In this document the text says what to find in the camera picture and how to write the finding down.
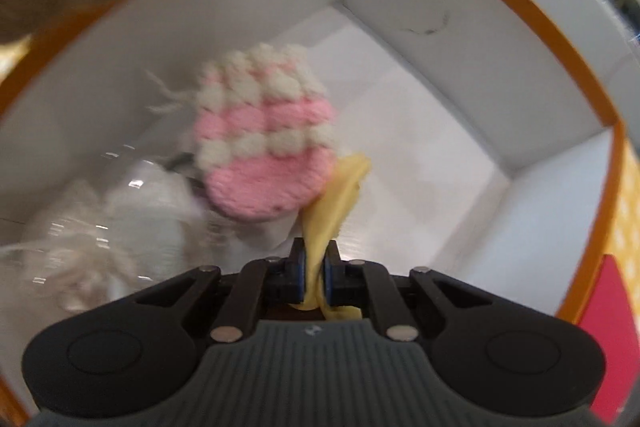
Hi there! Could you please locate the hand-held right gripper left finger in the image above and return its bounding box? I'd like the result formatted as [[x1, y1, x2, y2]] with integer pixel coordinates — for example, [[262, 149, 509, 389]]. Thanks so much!
[[134, 239, 309, 343]]

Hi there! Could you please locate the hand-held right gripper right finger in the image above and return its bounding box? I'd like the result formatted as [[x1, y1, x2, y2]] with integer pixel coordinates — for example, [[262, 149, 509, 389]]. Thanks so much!
[[322, 241, 496, 341]]

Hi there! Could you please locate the yellow fabric strip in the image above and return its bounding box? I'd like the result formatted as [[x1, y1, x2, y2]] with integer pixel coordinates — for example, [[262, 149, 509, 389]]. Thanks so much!
[[291, 152, 374, 322]]

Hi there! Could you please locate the pink white knitted pouch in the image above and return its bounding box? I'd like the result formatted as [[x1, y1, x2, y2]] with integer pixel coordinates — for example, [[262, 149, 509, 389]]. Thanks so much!
[[144, 43, 335, 223]]

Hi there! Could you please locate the white plush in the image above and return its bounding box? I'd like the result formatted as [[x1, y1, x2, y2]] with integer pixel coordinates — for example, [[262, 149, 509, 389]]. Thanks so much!
[[0, 151, 213, 314]]

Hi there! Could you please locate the orange cardboard box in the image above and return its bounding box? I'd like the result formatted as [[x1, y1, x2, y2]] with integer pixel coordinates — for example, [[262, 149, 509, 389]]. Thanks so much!
[[0, 0, 629, 427]]

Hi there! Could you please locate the pink red soft item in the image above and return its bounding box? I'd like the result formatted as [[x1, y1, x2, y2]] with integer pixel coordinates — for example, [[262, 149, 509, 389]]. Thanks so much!
[[596, 253, 640, 334]]

